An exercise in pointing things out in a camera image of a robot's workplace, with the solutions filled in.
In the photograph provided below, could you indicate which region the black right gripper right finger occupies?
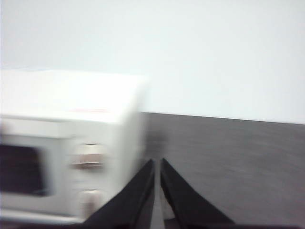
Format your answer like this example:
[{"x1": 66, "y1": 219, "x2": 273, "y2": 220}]
[{"x1": 160, "y1": 157, "x2": 242, "y2": 229}]

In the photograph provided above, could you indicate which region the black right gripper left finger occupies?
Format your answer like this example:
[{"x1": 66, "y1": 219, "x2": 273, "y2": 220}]
[{"x1": 81, "y1": 158, "x2": 155, "y2": 229}]

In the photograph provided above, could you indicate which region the glass oven door beige handle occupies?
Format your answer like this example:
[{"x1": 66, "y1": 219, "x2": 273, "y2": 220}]
[{"x1": 0, "y1": 118, "x2": 69, "y2": 217}]

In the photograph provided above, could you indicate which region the cream white toaster oven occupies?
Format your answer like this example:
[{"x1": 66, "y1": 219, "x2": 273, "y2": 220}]
[{"x1": 0, "y1": 68, "x2": 150, "y2": 224}]

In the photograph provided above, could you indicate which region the beige timer knob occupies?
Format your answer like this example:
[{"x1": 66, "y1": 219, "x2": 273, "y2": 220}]
[{"x1": 79, "y1": 189, "x2": 105, "y2": 218}]

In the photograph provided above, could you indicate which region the beige temperature knob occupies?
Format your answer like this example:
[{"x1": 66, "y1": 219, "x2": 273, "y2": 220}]
[{"x1": 70, "y1": 142, "x2": 107, "y2": 170}]

